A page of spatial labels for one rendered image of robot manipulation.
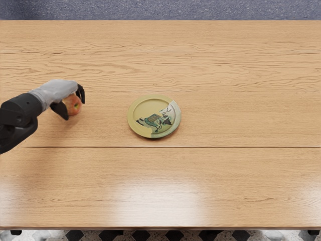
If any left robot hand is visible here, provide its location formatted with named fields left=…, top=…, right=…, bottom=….
left=29, top=79, right=86, bottom=121

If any red yellow apple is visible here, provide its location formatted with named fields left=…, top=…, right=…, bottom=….
left=62, top=93, right=83, bottom=117

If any yellow plate with printed pattern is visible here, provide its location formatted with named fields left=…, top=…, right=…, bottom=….
left=127, top=94, right=182, bottom=140

